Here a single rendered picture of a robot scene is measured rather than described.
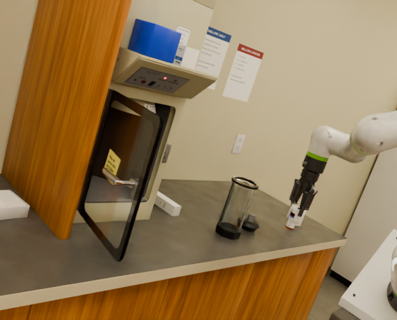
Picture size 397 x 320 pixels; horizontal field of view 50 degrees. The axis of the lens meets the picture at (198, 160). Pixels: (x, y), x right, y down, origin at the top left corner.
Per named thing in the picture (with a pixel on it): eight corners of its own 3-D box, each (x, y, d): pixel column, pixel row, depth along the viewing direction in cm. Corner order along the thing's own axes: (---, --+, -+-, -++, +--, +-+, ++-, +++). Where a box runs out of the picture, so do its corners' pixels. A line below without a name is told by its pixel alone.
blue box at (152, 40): (126, 49, 125) (135, 18, 123) (153, 56, 132) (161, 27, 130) (146, 56, 118) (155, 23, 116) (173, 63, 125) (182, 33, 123)
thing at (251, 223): (232, 223, 182) (237, 209, 181) (246, 223, 189) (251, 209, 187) (248, 234, 176) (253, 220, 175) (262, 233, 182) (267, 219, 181)
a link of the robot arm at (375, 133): (407, 145, 127) (396, 105, 128) (363, 154, 129) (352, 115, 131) (393, 152, 144) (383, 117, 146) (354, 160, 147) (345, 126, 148)
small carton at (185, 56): (173, 63, 135) (178, 44, 134) (187, 66, 138) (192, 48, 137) (180, 65, 131) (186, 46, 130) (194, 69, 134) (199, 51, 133)
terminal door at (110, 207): (80, 211, 135) (113, 88, 126) (120, 265, 112) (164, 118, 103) (77, 211, 134) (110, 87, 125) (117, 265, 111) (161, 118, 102)
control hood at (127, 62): (107, 79, 125) (116, 46, 123) (187, 97, 149) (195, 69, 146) (129, 89, 118) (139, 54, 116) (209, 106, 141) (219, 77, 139)
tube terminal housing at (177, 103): (37, 190, 152) (91, -33, 135) (114, 191, 176) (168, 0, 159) (70, 223, 136) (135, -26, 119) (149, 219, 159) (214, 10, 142)
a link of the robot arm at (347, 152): (356, 118, 148) (345, 148, 148) (390, 129, 145) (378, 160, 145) (343, 134, 183) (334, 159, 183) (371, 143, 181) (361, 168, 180)
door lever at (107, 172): (117, 176, 116) (120, 167, 116) (133, 190, 109) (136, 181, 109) (99, 174, 113) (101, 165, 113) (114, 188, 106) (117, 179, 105)
